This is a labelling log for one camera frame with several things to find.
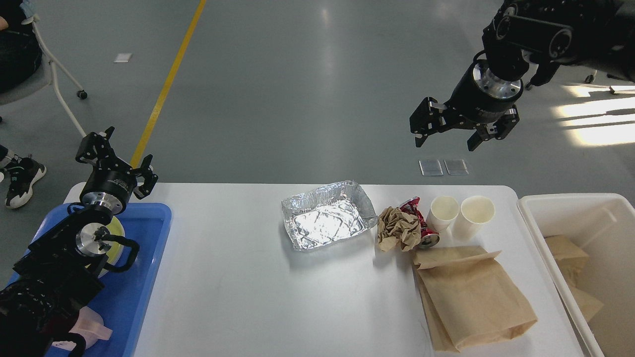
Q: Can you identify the seated person in black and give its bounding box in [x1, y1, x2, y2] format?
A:
[0, 0, 42, 93]

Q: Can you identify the black white sneaker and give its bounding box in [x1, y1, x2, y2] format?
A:
[3, 158, 47, 209]

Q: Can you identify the yellow plastic plate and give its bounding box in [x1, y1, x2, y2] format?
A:
[105, 216, 125, 266]

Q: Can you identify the brown paper bag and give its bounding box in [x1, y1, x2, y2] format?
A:
[411, 246, 538, 353]
[544, 235, 590, 287]

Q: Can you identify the white paper cup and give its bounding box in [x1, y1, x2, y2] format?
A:
[426, 196, 460, 234]
[451, 196, 495, 241]

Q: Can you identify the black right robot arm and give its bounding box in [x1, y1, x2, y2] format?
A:
[410, 0, 635, 151]

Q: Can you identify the blue plastic tray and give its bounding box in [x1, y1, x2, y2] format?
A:
[31, 203, 172, 357]

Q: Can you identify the chair caster leg left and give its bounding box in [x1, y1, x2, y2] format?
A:
[0, 14, 88, 137]

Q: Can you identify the aluminium foil tray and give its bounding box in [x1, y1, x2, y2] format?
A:
[281, 180, 378, 251]

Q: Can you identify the crushed red can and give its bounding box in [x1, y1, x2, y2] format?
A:
[399, 196, 440, 249]

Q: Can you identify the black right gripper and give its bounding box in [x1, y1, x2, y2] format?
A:
[410, 60, 524, 152]

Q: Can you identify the white plastic bin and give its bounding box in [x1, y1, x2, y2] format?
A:
[518, 193, 635, 357]

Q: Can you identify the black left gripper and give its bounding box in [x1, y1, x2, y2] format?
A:
[75, 126, 158, 208]

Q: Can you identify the brown paper in bin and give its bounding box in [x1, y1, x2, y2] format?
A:
[568, 285, 605, 323]

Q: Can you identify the crumpled brown paper ball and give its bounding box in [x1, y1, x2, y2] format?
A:
[378, 206, 423, 252]

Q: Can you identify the pink mug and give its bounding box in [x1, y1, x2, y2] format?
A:
[69, 306, 113, 349]

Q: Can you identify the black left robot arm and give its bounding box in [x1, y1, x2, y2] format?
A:
[0, 127, 158, 357]

